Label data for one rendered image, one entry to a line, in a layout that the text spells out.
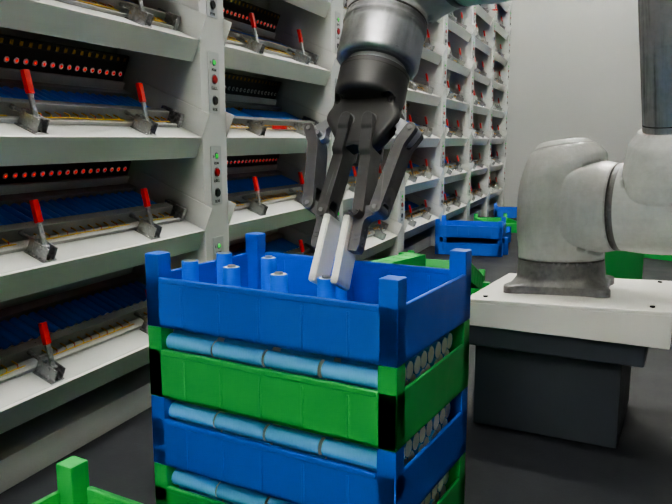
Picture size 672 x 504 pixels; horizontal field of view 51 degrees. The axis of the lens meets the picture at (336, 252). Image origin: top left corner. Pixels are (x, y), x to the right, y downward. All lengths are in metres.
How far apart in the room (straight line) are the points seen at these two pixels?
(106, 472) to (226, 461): 0.46
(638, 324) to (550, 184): 0.28
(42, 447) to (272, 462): 0.58
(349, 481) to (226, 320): 0.20
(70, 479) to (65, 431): 0.60
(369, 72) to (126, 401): 0.87
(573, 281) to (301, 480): 0.72
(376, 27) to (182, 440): 0.48
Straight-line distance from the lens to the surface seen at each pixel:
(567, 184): 1.27
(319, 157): 0.74
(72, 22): 1.20
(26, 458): 1.23
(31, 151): 1.12
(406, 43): 0.74
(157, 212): 1.44
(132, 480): 1.18
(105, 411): 1.35
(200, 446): 0.79
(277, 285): 0.70
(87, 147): 1.20
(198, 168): 1.47
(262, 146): 1.71
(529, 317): 1.22
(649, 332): 1.20
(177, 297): 0.76
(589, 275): 1.31
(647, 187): 1.22
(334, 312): 0.65
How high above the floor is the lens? 0.52
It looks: 9 degrees down
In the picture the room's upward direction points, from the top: straight up
